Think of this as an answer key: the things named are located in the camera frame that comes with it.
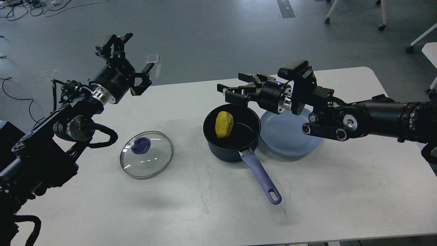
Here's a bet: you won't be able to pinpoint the blue round plate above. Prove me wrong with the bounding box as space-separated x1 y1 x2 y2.
260 108 322 157

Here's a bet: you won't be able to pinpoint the white chair legs with casters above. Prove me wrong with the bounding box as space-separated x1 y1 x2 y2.
324 0 389 31

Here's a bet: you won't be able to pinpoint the black box left edge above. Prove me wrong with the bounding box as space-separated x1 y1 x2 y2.
0 121 25 166

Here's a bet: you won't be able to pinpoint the glass pot lid blue knob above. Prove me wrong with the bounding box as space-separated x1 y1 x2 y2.
119 131 173 180

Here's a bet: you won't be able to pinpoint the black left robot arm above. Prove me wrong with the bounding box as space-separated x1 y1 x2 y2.
1 33 154 246

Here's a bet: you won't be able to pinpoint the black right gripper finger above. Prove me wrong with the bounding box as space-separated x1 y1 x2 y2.
217 84 260 106
238 73 277 90

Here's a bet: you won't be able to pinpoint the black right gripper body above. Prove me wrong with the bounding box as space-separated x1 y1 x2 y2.
254 80 292 114

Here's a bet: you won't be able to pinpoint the dark blue saucepan purple handle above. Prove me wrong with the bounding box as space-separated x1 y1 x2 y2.
203 104 282 205

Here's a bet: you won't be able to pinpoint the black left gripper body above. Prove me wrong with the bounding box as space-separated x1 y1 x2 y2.
89 61 135 104

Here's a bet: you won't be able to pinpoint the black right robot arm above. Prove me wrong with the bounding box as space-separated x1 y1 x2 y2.
217 59 437 164

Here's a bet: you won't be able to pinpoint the black floor cable left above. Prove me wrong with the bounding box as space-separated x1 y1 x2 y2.
0 77 50 139

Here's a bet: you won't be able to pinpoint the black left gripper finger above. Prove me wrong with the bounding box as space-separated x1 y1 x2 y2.
95 33 133 66
130 63 155 96

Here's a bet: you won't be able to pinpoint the tangled cables top left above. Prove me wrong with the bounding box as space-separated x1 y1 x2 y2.
0 0 110 22

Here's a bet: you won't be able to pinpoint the white table leg caster right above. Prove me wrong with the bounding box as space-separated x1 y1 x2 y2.
406 23 437 53

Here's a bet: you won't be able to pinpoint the white side table corner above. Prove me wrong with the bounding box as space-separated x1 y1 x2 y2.
421 41 437 95

